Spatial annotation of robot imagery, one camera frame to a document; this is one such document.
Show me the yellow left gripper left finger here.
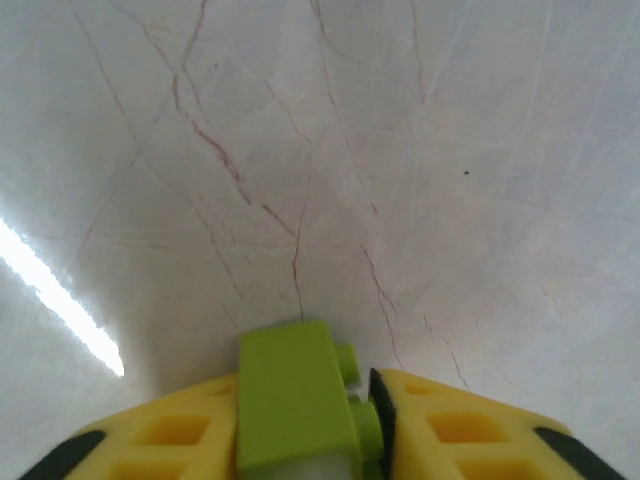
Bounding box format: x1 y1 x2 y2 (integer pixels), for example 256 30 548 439
27 372 241 480

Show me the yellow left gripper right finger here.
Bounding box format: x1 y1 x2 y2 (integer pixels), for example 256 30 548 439
368 368 629 480

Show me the long lime green lego brick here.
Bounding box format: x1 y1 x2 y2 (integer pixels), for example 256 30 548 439
235 319 385 476

